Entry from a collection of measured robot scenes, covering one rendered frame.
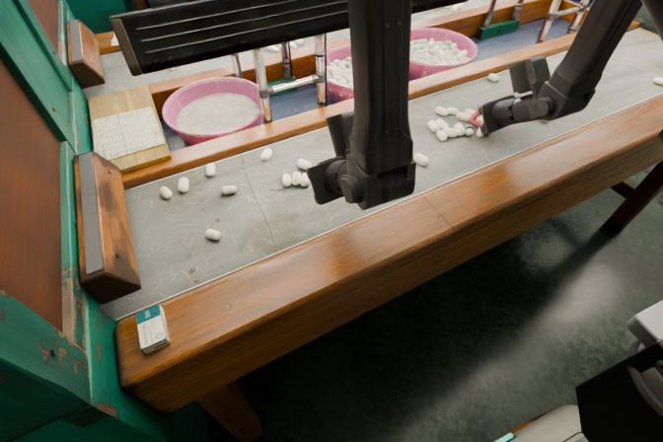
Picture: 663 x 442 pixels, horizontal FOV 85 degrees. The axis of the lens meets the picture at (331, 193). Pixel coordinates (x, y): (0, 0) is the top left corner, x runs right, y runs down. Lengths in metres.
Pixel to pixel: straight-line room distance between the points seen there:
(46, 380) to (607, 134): 1.12
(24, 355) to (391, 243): 0.51
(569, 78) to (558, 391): 1.06
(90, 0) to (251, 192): 2.78
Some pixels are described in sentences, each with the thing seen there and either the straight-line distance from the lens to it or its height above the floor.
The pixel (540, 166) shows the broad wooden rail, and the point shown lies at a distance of 0.92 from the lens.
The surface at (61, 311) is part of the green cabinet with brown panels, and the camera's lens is 0.58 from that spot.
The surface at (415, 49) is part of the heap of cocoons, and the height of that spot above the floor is 0.73.
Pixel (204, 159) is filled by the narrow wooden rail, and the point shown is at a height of 0.76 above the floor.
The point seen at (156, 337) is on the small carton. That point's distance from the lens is 0.61.
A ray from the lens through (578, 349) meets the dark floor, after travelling 1.64.
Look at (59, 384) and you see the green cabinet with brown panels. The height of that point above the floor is 0.91.
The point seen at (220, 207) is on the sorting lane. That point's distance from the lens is 0.78.
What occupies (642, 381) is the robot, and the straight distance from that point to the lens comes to 0.39.
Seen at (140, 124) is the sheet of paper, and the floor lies 0.78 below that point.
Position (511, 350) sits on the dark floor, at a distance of 1.52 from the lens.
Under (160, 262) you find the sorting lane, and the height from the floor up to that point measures 0.74.
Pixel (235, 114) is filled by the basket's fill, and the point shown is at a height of 0.74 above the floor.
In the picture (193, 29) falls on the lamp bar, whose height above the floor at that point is 1.08.
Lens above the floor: 1.31
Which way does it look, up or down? 47 degrees down
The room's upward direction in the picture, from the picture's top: straight up
